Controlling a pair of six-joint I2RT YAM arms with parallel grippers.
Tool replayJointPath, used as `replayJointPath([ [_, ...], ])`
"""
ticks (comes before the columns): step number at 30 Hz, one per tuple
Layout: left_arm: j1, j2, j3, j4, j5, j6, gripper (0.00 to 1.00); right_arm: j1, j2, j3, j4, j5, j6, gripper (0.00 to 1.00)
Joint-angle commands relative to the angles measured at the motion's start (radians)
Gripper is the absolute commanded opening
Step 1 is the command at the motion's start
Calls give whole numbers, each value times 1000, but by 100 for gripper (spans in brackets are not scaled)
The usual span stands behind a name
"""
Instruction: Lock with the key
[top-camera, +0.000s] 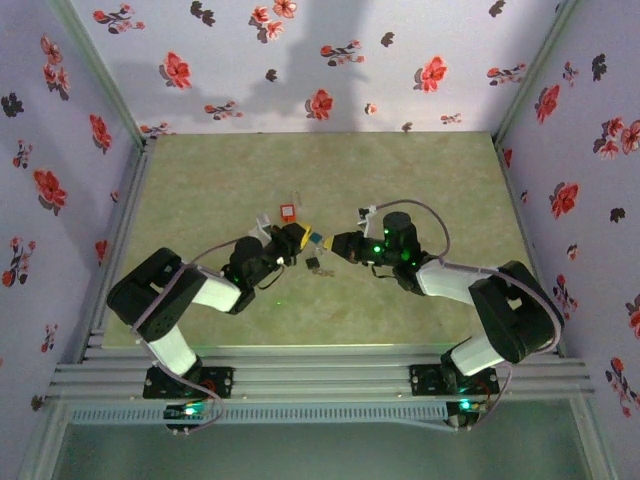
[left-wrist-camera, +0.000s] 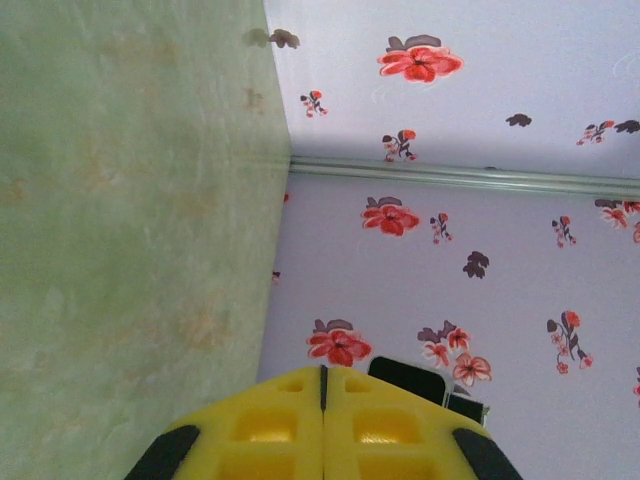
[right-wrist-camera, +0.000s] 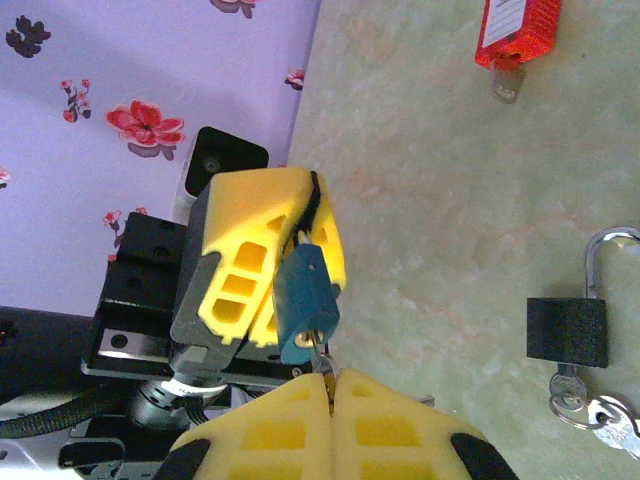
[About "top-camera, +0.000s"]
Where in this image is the small orange square block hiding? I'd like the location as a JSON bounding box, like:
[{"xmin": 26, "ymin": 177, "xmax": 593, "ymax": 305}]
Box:
[{"xmin": 278, "ymin": 188, "xmax": 302, "ymax": 224}]

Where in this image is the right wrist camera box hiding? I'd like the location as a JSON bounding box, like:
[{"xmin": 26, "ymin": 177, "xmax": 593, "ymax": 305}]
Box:
[{"xmin": 355, "ymin": 203, "xmax": 379, "ymax": 239}]

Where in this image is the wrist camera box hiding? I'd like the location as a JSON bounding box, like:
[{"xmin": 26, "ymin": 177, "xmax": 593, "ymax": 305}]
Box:
[
  {"xmin": 249, "ymin": 213, "xmax": 275, "ymax": 241},
  {"xmin": 355, "ymin": 203, "xmax": 379, "ymax": 239}
]

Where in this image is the grey right arm cable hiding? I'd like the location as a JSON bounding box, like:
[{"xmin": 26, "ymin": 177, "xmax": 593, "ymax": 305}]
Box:
[{"xmin": 369, "ymin": 198, "xmax": 566, "ymax": 434}]

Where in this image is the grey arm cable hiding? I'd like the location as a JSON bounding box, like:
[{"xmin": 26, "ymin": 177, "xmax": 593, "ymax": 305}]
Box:
[
  {"xmin": 369, "ymin": 198, "xmax": 566, "ymax": 434},
  {"xmin": 130, "ymin": 237, "xmax": 261, "ymax": 435}
]

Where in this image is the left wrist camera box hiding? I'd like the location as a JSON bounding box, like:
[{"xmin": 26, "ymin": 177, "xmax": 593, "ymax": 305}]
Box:
[{"xmin": 249, "ymin": 213, "xmax": 275, "ymax": 241}]

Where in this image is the grey left arm cable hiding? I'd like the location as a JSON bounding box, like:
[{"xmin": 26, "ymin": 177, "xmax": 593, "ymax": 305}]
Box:
[{"xmin": 130, "ymin": 237, "xmax": 261, "ymax": 435}]

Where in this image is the aluminium side rail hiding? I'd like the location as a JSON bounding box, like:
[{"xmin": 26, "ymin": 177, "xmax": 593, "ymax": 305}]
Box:
[
  {"xmin": 82, "ymin": 142, "xmax": 159, "ymax": 351},
  {"xmin": 494, "ymin": 137, "xmax": 569, "ymax": 359}
]

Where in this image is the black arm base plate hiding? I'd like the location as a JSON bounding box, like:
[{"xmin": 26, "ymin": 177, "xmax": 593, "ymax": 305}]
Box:
[
  {"xmin": 408, "ymin": 363, "xmax": 501, "ymax": 396},
  {"xmin": 143, "ymin": 366, "xmax": 236, "ymax": 400}
]

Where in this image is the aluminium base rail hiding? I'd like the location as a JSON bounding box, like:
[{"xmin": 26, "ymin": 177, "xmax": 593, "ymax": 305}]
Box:
[{"xmin": 47, "ymin": 344, "xmax": 596, "ymax": 401}]

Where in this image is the grey slotted cable duct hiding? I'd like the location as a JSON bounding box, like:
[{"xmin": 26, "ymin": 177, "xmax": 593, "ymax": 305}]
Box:
[{"xmin": 67, "ymin": 403, "xmax": 449, "ymax": 426}]

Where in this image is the aluminium corner post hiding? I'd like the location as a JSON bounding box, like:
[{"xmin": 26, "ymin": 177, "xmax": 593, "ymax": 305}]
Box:
[
  {"xmin": 492, "ymin": 0, "xmax": 584, "ymax": 146},
  {"xmin": 47, "ymin": 0, "xmax": 149, "ymax": 149}
]

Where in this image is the aluminium frame post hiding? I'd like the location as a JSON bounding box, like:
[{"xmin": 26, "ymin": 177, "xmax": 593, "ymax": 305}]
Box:
[
  {"xmin": 17, "ymin": 399, "xmax": 69, "ymax": 480},
  {"xmin": 569, "ymin": 394, "xmax": 619, "ymax": 480}
]

